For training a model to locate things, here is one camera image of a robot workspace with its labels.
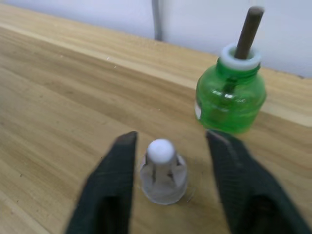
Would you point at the green bottle with brown wick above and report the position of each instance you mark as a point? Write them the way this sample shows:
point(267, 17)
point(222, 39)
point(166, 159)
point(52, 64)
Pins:
point(229, 107)

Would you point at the clear plastic bottle cap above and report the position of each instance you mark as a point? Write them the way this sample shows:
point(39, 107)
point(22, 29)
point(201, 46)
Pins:
point(161, 151)

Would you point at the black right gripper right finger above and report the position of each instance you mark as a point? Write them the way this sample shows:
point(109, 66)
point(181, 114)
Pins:
point(243, 190)

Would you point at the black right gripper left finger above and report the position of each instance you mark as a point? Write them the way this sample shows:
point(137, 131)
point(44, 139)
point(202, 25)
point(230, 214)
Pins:
point(109, 190)

